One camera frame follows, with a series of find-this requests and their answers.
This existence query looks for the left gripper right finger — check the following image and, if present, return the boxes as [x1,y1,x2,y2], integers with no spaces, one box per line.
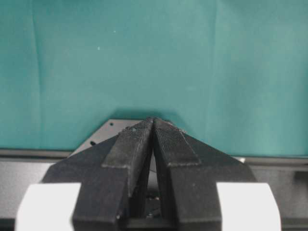
[153,118,256,224]

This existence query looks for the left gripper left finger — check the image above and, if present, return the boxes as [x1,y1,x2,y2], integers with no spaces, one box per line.
[42,118,154,224]

